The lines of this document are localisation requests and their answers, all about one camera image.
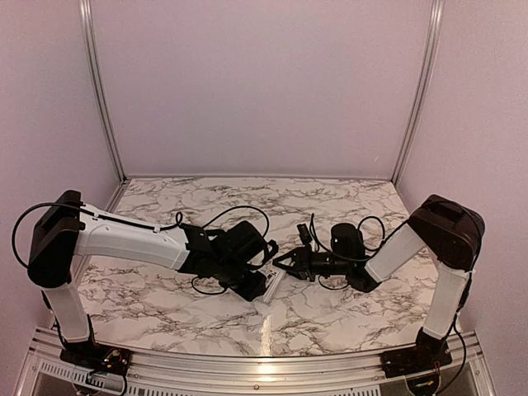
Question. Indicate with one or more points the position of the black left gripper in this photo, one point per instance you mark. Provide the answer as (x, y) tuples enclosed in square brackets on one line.
[(252, 291)]

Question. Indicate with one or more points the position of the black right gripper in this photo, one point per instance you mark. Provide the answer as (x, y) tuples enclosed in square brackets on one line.
[(302, 267)]

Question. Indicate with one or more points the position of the white remote battery cover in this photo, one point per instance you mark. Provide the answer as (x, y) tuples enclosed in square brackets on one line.
[(270, 274)]

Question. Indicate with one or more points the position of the white air conditioner remote control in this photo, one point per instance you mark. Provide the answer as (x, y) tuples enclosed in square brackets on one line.
[(271, 287)]

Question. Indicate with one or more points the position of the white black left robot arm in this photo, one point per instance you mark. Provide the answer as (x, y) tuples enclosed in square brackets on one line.
[(71, 228)]

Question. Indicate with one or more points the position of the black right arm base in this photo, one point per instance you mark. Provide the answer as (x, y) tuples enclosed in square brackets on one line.
[(428, 353)]

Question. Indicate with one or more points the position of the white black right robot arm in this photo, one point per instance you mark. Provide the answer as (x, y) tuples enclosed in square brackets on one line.
[(450, 234)]

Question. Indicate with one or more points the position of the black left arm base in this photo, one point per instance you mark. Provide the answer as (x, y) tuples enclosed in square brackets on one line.
[(98, 357)]

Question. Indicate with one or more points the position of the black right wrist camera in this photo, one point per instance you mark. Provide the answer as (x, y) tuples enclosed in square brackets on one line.
[(304, 234)]

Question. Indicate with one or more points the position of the right aluminium frame post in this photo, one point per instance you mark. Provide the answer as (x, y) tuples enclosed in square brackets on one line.
[(426, 71)]

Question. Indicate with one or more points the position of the aluminium frame post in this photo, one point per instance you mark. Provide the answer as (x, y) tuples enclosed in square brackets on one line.
[(426, 71), (85, 9)]

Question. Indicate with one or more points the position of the left aluminium frame post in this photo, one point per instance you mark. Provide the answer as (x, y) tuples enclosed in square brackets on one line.
[(85, 9)]

